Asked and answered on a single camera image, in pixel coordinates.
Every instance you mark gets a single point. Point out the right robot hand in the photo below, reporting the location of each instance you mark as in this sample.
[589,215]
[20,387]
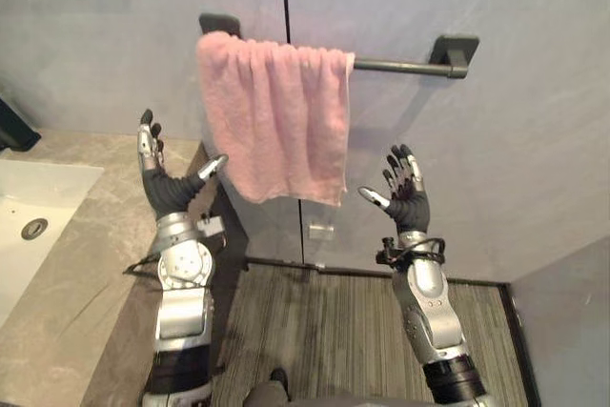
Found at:
[411,209]

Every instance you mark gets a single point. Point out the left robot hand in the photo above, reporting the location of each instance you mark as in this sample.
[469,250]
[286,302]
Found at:
[164,190]

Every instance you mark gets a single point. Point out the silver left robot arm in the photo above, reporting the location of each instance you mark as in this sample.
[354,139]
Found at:
[183,302]

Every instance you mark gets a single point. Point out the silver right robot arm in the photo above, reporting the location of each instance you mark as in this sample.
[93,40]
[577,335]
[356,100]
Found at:
[436,316]

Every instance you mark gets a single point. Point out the white sink basin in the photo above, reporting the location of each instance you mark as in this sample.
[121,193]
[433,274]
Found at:
[33,216]

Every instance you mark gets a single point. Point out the pink towel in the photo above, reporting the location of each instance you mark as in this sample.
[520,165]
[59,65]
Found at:
[276,116]

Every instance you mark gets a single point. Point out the round metal sink drain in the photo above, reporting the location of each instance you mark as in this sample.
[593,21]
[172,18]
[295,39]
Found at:
[34,228]

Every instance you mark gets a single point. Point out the black towel bar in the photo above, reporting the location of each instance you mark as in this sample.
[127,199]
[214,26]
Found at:
[405,65]

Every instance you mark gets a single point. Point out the black faucet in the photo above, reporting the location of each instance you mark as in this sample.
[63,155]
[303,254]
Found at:
[14,128]

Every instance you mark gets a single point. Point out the robot body and foot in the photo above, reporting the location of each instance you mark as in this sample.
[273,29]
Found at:
[286,390]

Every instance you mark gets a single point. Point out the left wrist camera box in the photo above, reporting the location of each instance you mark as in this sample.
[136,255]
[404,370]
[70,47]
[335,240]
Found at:
[210,226]

